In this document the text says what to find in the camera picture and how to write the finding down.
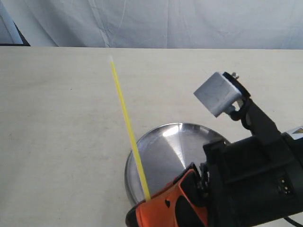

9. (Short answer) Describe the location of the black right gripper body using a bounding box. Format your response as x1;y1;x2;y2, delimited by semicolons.
203;133;303;227

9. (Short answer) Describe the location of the yellow plastic stick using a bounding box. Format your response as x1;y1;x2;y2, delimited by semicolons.
109;55;151;201

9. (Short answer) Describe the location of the round silver metal plate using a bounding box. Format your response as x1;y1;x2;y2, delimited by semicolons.
137;122;229;195

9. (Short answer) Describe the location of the white backdrop cloth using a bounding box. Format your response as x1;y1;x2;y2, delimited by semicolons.
0;0;303;49

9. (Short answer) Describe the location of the black cable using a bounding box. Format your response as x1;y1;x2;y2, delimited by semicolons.
283;216;303;227

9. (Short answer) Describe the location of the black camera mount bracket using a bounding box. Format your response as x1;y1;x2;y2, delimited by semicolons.
223;72;281;145

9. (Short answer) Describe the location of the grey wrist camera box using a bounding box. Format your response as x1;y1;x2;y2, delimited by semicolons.
194;72;242;117

